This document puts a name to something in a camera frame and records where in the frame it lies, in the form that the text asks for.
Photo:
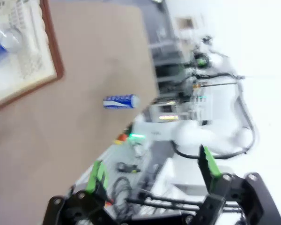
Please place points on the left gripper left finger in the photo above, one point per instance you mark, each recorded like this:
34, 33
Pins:
84, 206

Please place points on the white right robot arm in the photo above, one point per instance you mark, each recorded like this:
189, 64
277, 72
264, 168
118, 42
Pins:
194, 138

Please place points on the brown square panel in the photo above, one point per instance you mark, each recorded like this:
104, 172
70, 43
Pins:
186, 22

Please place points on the blue Pocari Sweat can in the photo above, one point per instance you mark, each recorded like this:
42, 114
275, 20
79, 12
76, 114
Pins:
119, 101

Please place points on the dark equipment rack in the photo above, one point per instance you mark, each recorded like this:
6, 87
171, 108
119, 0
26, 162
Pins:
168, 70

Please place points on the red emergency stop button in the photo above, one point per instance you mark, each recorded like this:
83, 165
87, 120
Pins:
122, 138

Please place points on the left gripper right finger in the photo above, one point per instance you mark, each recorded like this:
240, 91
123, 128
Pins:
236, 199

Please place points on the cream plastic shopping basket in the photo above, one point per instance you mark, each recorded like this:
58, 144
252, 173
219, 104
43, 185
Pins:
30, 47

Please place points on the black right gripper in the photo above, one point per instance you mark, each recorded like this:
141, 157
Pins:
198, 55

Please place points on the clear blue labelled bottle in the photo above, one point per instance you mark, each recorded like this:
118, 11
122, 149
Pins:
4, 44

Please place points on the small black device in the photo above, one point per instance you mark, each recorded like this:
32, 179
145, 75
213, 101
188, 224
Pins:
127, 167

